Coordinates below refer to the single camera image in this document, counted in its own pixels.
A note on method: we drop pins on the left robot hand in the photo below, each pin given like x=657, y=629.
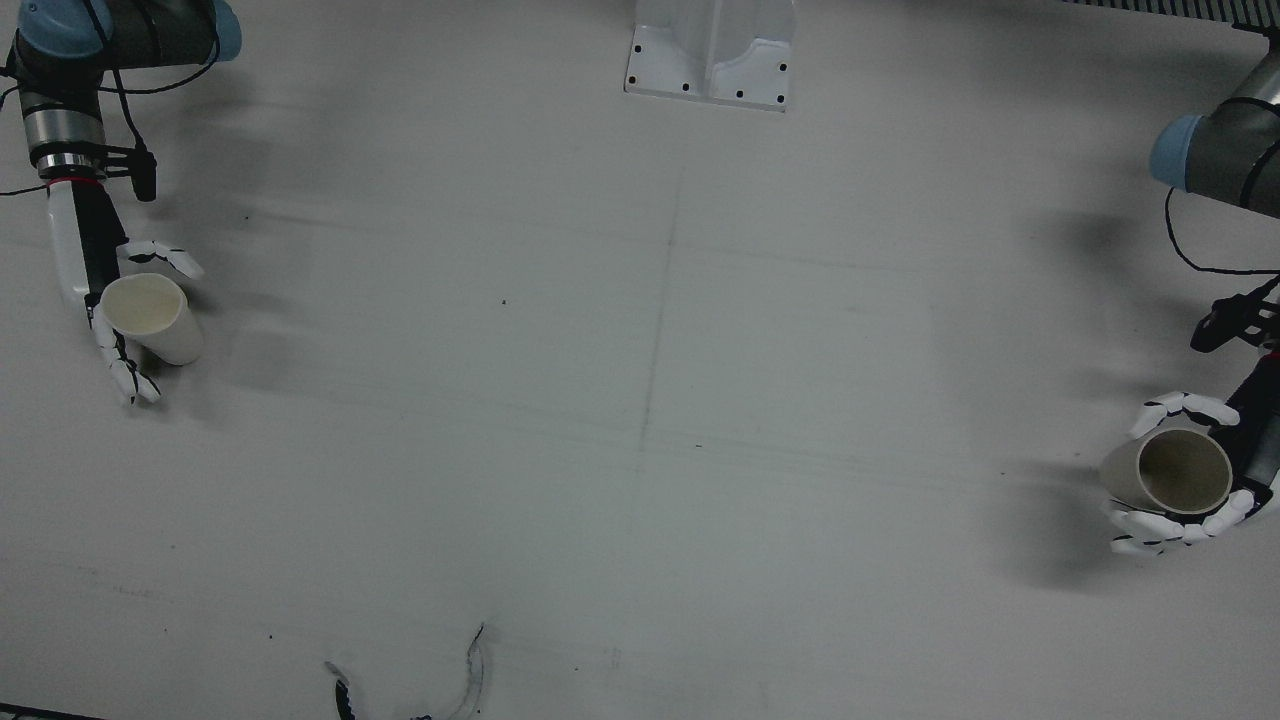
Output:
x=1260, y=440

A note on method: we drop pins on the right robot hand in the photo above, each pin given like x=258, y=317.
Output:
x=85, y=240

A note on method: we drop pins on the white paper cup ribbed rim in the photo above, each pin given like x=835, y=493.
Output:
x=170, y=330

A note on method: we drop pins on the paper cup brown inside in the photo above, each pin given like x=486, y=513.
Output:
x=1125, y=470

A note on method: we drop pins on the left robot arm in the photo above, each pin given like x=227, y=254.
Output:
x=1230, y=150

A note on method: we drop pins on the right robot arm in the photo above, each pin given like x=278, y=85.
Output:
x=60, y=120

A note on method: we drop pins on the black ribbed floor mat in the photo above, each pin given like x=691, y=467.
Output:
x=1200, y=10

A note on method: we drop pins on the metal reacher grabber tool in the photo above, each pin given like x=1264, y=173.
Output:
x=477, y=670

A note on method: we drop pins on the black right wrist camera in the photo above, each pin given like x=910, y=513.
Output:
x=146, y=175

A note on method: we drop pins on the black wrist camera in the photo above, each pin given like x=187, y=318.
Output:
x=1215, y=330
x=146, y=175

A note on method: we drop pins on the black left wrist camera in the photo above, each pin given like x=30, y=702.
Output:
x=1215, y=330

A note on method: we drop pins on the white metal base bracket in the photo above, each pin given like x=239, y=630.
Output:
x=670, y=60

